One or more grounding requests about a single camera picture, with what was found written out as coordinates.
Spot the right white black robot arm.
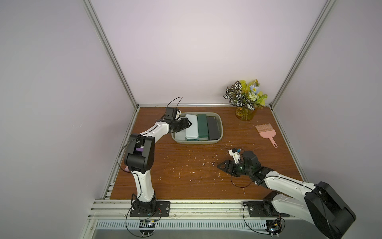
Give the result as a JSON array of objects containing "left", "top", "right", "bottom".
[{"left": 217, "top": 148, "right": 356, "bottom": 239}]

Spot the left circuit board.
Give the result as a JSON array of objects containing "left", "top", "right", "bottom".
[{"left": 138, "top": 220, "right": 157, "bottom": 238}]

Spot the circuit board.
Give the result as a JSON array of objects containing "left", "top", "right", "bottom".
[
  {"left": 138, "top": 220, "right": 157, "bottom": 238},
  {"left": 265, "top": 219, "right": 283, "bottom": 237}
]

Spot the black pencil case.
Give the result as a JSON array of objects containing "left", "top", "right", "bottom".
[{"left": 207, "top": 116, "right": 220, "bottom": 140}]

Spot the aluminium front rail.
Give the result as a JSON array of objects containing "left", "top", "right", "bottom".
[{"left": 87, "top": 199, "right": 334, "bottom": 221}]

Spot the grey-green plastic storage box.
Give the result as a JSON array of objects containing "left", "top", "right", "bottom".
[{"left": 171, "top": 112, "right": 223, "bottom": 144}]

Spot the purple pink spatula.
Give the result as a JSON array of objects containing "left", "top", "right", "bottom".
[{"left": 124, "top": 148, "right": 144, "bottom": 172}]

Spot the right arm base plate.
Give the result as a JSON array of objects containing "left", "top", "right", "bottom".
[{"left": 243, "top": 201, "right": 290, "bottom": 218}]

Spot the dark green pencil case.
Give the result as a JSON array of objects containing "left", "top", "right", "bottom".
[{"left": 197, "top": 114, "right": 209, "bottom": 141}]

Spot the artificial plant in vase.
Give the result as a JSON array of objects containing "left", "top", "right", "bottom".
[{"left": 223, "top": 79, "right": 268, "bottom": 121}]

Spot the white light-blue pencil case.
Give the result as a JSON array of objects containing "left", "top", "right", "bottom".
[{"left": 185, "top": 114, "right": 199, "bottom": 140}]

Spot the translucent pencil case front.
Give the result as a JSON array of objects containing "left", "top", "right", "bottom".
[{"left": 175, "top": 130, "right": 186, "bottom": 141}]

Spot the pink comb brush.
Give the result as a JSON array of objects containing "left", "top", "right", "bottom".
[{"left": 255, "top": 123, "right": 278, "bottom": 148}]

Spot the right circuit board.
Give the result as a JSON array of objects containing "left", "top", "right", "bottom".
[{"left": 265, "top": 219, "right": 283, "bottom": 237}]

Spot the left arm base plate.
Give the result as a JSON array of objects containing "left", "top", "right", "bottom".
[{"left": 129, "top": 200, "right": 171, "bottom": 218}]

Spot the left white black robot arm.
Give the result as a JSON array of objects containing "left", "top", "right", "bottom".
[{"left": 124, "top": 107, "right": 194, "bottom": 214}]

